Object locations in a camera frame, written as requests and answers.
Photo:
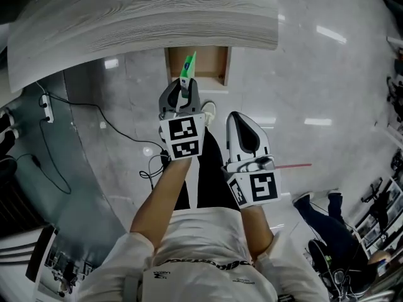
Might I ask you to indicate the red floor tape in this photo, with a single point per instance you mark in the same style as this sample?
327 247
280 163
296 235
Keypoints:
294 165

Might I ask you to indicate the white printed t-shirt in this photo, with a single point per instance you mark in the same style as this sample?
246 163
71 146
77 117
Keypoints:
204 256

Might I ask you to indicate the person's left forearm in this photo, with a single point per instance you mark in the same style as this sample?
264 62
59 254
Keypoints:
163 206

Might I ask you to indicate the person's white shoe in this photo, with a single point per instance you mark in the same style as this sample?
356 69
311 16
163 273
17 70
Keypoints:
208 112

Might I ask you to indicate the person's right forearm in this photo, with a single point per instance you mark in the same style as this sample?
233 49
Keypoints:
256 231

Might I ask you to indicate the green and white small object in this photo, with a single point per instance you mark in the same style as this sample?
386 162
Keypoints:
189 69

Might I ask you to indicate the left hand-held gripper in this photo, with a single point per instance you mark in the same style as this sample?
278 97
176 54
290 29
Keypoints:
184 134

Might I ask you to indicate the grey wooden desk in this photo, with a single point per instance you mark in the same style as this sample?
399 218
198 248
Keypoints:
141 14

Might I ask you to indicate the white power strip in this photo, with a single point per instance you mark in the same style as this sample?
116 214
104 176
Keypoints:
47 109

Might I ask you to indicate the wooden drawer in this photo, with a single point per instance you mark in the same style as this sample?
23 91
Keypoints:
211 63

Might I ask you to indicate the person's black trousers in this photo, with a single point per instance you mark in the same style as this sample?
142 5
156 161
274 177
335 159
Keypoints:
214 175

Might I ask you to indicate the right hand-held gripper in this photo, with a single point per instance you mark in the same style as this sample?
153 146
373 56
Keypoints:
264 187

